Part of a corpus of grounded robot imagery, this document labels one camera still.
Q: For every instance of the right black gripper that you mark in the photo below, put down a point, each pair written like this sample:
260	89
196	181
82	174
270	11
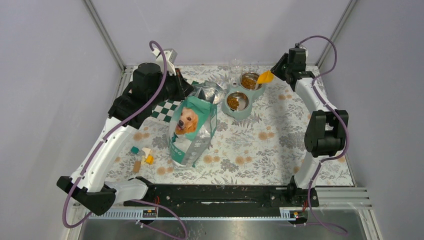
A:
276	69

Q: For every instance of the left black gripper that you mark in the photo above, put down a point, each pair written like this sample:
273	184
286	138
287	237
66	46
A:
183	86

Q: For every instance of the orange plastic scoop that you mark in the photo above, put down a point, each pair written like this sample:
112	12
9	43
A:
265	78

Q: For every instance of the green pet food bag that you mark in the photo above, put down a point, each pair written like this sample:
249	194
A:
194	124

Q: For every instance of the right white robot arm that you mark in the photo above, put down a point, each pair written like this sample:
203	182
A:
325	134

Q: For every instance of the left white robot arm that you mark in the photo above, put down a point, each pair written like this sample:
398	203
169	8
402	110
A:
88	185

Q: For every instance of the brown pet food kibble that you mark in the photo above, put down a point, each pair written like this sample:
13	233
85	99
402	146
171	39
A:
238	101

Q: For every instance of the teal double pet feeder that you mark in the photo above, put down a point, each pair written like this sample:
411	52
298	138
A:
253	96

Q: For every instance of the green white chessboard mat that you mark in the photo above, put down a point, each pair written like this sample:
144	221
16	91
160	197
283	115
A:
165	109

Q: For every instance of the far steel bowl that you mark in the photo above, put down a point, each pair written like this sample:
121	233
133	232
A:
249	81

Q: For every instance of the steel bowl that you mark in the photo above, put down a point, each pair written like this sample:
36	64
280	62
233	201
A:
249	81
237	101

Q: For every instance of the near steel bowl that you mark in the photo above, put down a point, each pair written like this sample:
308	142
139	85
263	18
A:
237	101

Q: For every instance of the white toy piece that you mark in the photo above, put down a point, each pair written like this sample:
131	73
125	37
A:
146	152

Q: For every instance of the floral tablecloth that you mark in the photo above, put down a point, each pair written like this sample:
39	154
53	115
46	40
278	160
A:
266	148

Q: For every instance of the teal cube block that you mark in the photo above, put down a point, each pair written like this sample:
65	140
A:
134	150

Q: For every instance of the yellow toy block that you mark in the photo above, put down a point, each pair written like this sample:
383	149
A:
149	160

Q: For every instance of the brown wooden block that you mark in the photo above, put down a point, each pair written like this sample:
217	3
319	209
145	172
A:
136	167

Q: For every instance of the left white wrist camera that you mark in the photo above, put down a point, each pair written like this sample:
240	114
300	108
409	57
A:
170	55

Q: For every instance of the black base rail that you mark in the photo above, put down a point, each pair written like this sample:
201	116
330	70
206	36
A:
215	201

